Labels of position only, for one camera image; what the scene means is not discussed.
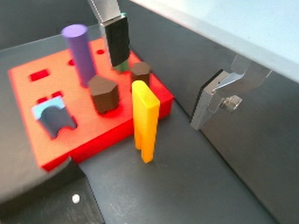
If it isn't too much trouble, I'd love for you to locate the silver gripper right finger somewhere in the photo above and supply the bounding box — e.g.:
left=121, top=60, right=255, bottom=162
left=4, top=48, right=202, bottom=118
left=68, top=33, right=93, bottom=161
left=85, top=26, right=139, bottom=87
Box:
left=191, top=54, right=273, bottom=130

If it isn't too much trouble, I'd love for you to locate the red peg board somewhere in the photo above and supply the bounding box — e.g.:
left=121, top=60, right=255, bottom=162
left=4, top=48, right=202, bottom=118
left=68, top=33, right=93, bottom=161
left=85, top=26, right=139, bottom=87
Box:
left=7, top=38, right=175, bottom=172

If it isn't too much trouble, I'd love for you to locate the brown round peg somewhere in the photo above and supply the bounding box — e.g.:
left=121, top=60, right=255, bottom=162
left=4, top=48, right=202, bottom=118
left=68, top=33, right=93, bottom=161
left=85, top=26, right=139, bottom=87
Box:
left=131, top=61, right=151, bottom=85

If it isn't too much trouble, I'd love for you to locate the blue arch peg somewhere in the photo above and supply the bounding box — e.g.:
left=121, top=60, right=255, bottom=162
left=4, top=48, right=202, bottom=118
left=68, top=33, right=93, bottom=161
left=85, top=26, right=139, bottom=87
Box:
left=32, top=96, right=78, bottom=138

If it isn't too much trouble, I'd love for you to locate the green star peg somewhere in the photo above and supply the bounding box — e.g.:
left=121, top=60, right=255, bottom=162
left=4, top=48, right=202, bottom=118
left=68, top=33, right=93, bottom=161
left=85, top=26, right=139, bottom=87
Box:
left=114, top=60, right=130, bottom=74

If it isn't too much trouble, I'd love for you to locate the yellow square-circle peg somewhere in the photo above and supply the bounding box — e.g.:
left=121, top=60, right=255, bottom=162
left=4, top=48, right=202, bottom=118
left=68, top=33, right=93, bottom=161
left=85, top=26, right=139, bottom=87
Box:
left=133, top=80, right=161, bottom=163

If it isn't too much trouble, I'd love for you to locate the purple cylinder peg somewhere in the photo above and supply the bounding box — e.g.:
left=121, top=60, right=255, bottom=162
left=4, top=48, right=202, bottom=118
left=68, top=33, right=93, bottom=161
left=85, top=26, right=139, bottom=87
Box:
left=60, top=24, right=97, bottom=88

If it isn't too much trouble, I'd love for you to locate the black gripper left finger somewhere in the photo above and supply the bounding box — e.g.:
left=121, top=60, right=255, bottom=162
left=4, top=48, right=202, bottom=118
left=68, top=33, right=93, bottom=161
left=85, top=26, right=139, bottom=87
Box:
left=89, top=0, right=130, bottom=67

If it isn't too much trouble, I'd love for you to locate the brown hexagon peg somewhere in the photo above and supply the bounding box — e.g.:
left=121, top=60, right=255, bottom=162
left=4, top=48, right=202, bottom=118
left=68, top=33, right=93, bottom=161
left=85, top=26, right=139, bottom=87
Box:
left=89, top=75, right=119, bottom=114

